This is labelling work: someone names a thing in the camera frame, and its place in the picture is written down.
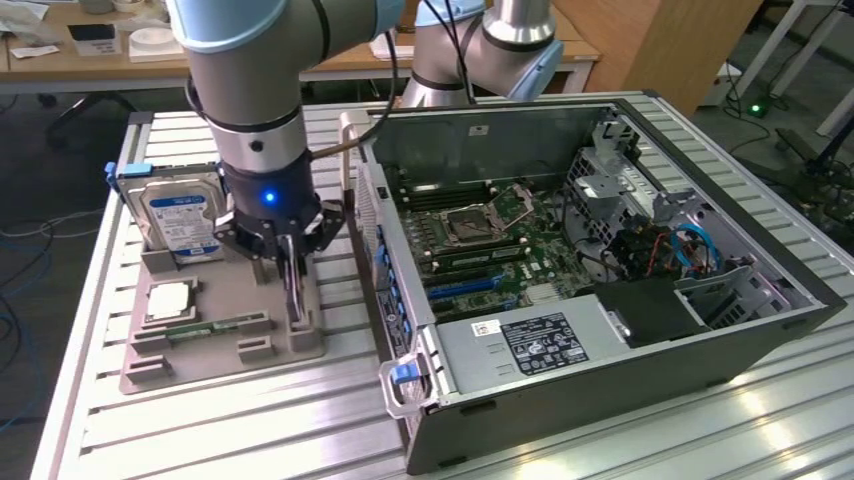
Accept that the green motherboard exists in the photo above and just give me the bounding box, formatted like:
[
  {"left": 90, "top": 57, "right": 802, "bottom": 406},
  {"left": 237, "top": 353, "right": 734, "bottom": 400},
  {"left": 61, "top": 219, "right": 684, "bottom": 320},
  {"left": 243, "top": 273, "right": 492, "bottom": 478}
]
[{"left": 393, "top": 167, "right": 602, "bottom": 324}]

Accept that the blue data wire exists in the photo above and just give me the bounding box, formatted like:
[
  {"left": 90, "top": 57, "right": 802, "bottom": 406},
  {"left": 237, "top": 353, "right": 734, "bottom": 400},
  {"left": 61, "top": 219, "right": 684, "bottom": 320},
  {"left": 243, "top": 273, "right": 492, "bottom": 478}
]
[{"left": 670, "top": 225, "right": 722, "bottom": 276}]

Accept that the white desk frame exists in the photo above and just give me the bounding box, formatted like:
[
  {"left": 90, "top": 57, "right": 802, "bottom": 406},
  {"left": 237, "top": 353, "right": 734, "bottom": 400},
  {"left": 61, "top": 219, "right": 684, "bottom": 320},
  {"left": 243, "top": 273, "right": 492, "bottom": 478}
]
[{"left": 730, "top": 0, "right": 854, "bottom": 137}]

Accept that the CPU socket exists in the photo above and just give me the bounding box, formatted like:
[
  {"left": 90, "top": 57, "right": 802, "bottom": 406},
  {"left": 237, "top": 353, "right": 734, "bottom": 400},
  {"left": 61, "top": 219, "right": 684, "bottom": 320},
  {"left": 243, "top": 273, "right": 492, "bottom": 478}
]
[{"left": 439, "top": 205, "right": 500, "bottom": 247}]

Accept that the silver power supply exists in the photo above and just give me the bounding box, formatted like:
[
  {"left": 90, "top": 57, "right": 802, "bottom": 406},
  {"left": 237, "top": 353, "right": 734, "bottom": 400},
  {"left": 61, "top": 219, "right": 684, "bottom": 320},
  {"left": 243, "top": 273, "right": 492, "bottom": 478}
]
[{"left": 417, "top": 293, "right": 633, "bottom": 401}]

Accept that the black floor stand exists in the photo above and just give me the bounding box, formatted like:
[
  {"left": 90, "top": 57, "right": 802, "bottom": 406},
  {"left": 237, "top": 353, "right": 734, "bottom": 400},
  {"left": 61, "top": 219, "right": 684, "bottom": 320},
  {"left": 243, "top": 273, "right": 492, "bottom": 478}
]
[{"left": 773, "top": 127, "right": 854, "bottom": 221}]

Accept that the black open PC case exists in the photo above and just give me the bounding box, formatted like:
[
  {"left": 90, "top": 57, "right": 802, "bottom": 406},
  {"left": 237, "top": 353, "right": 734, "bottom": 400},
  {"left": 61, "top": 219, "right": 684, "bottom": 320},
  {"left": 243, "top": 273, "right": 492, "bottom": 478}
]
[{"left": 338, "top": 97, "right": 849, "bottom": 476}]

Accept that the clear plastic bag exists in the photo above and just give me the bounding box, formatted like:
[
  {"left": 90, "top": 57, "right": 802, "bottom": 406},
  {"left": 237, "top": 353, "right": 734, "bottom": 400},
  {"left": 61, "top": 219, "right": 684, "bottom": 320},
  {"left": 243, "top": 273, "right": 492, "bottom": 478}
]
[{"left": 0, "top": 0, "right": 54, "bottom": 37}]

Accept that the white floor box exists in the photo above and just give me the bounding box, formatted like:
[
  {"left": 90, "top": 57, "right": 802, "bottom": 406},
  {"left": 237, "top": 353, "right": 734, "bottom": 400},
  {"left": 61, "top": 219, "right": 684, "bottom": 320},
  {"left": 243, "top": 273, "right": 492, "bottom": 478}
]
[{"left": 710, "top": 62, "right": 744, "bottom": 109}]

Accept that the black wire cluster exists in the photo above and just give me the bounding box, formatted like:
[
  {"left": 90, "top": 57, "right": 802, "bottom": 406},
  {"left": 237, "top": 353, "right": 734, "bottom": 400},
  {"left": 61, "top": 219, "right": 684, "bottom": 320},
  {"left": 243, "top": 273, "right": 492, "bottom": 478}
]
[{"left": 600, "top": 227, "right": 673, "bottom": 281}]

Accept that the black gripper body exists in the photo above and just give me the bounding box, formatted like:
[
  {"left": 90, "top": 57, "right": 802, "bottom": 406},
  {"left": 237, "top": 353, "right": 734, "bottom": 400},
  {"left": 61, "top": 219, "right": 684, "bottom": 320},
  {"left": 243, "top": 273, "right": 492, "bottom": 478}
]
[{"left": 218, "top": 149, "right": 323, "bottom": 257}]

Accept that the installed green RAM stick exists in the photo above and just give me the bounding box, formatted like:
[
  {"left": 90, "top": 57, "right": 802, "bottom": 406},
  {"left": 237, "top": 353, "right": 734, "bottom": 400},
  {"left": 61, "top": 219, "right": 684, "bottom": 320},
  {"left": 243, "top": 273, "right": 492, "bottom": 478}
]
[{"left": 434, "top": 244, "right": 528, "bottom": 269}]

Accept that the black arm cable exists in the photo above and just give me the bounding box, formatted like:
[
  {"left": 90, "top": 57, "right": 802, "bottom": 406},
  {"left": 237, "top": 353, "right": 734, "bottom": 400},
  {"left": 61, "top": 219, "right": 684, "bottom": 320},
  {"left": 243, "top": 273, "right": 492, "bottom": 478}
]
[{"left": 310, "top": 0, "right": 480, "bottom": 157}]

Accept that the RAM slot with white latches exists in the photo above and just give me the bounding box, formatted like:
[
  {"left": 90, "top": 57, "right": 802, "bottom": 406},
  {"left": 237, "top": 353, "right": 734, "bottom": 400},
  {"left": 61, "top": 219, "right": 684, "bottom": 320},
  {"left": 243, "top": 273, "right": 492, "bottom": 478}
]
[
  {"left": 402, "top": 182, "right": 496, "bottom": 193},
  {"left": 403, "top": 192, "right": 498, "bottom": 202}
]

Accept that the white round dish on block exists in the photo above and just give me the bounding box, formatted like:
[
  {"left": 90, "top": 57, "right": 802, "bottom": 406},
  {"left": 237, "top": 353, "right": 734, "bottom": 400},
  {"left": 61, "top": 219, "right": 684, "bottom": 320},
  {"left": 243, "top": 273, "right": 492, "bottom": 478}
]
[{"left": 127, "top": 27, "right": 187, "bottom": 65}]

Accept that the silver CPU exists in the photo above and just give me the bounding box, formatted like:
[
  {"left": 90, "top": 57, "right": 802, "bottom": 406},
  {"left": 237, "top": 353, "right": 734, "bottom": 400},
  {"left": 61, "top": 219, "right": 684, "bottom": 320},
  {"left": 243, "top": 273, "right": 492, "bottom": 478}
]
[{"left": 145, "top": 281, "right": 197, "bottom": 321}]

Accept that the blue floor cable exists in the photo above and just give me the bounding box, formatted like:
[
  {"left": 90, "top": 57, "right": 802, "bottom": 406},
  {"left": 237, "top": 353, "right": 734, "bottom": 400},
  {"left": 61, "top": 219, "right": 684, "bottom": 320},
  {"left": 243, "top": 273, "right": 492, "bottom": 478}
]
[{"left": 0, "top": 239, "right": 55, "bottom": 436}]

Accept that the white paper stack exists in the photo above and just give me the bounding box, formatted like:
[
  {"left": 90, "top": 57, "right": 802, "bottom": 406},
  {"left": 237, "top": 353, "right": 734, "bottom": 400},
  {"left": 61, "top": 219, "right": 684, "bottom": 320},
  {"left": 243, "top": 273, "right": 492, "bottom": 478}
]
[{"left": 370, "top": 30, "right": 417, "bottom": 61}]

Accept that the wooden office desk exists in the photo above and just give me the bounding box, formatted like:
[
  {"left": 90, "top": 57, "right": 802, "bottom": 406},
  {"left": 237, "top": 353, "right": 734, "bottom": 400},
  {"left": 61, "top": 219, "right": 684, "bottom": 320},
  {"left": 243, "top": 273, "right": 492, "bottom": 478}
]
[{"left": 0, "top": 0, "right": 602, "bottom": 109}]

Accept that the metal disk bay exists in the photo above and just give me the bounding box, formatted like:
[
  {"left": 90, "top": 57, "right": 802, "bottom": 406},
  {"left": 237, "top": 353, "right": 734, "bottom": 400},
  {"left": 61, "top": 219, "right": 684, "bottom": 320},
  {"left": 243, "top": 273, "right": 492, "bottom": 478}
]
[{"left": 672, "top": 259, "right": 800, "bottom": 334}]

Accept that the perforated metal drive cage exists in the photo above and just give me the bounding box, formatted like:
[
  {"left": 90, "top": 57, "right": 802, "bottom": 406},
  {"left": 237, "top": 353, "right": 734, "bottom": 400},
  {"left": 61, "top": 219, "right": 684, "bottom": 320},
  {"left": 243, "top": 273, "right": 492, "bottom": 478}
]
[{"left": 565, "top": 117, "right": 669, "bottom": 236}]

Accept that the blue expansion slot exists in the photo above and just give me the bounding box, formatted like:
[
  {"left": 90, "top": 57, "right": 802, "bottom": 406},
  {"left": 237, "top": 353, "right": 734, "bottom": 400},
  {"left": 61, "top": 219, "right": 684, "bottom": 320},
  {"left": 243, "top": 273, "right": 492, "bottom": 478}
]
[{"left": 425, "top": 279, "right": 502, "bottom": 303}]

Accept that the RAM slot with black latches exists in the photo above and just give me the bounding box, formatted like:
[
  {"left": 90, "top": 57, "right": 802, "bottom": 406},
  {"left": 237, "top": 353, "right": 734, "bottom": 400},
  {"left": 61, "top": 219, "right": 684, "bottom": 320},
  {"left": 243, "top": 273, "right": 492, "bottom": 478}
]
[
  {"left": 405, "top": 196, "right": 500, "bottom": 207},
  {"left": 402, "top": 187, "right": 497, "bottom": 198}
]

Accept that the hard disk with blue caddy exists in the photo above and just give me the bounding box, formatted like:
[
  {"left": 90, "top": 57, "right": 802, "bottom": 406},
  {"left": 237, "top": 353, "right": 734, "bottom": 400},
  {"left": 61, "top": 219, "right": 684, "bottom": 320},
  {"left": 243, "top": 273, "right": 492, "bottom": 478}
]
[{"left": 105, "top": 160, "right": 229, "bottom": 266}]

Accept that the wooden cabinet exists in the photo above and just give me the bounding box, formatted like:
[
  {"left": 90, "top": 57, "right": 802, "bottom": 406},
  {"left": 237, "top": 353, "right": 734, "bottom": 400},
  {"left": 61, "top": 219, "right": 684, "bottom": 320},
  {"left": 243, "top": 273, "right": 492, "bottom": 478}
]
[{"left": 552, "top": 0, "right": 766, "bottom": 117}]

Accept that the metal socket cover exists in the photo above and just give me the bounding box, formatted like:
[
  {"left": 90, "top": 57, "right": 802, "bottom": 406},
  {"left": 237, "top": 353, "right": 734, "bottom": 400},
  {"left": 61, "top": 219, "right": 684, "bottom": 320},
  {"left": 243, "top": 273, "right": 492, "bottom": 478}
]
[{"left": 490, "top": 182, "right": 537, "bottom": 227}]

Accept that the silver chipset heatsink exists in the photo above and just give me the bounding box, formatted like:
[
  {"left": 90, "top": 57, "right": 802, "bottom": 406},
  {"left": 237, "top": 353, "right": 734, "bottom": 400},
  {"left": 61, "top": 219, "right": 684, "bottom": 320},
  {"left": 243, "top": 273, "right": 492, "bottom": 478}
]
[{"left": 525, "top": 285, "right": 564, "bottom": 307}]

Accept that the long black expansion slot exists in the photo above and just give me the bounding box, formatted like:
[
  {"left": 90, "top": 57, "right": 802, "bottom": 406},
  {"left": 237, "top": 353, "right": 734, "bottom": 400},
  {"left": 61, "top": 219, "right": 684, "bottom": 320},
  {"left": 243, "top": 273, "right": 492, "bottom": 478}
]
[{"left": 430, "top": 268, "right": 496, "bottom": 287}]

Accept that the black chair base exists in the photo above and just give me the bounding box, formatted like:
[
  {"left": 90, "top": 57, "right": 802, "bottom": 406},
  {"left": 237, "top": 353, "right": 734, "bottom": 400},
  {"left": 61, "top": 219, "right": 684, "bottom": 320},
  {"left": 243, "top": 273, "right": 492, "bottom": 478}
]
[{"left": 39, "top": 92, "right": 137, "bottom": 149}]

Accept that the grey floor cable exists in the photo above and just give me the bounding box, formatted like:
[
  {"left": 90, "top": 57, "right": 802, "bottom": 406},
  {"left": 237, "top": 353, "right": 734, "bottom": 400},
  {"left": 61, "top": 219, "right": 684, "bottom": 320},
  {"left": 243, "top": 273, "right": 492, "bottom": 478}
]
[{"left": 0, "top": 208, "right": 103, "bottom": 240}]

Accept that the black and white box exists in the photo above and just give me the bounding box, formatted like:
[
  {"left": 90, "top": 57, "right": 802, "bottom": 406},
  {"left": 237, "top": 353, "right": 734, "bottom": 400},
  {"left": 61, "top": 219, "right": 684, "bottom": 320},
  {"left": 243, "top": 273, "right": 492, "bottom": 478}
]
[{"left": 66, "top": 23, "right": 127, "bottom": 57}]

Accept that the grey parts rack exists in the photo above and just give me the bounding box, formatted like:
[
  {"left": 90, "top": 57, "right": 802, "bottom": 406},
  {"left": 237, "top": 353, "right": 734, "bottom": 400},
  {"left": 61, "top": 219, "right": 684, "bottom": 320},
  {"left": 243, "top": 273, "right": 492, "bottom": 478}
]
[{"left": 118, "top": 239, "right": 329, "bottom": 396}]

